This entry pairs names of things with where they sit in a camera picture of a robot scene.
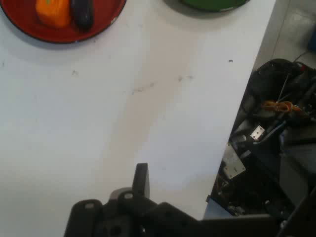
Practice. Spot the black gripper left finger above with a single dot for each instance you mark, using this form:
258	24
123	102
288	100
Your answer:
142	180

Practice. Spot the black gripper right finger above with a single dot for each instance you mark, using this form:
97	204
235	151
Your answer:
303	217

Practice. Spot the purple toy eggplant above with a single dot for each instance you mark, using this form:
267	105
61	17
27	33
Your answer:
83	14

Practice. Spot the silver metal plate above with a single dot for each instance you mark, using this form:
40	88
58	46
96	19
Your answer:
234	160

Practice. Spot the small silver metal hinge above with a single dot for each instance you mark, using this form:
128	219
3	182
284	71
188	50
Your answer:
257	132

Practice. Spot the red enamel plate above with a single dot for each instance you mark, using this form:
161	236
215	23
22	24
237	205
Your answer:
49	34

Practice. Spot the green enamel plate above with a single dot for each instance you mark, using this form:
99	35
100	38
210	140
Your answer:
212	5

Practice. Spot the orange toy vegetable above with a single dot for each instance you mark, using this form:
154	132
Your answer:
53	12

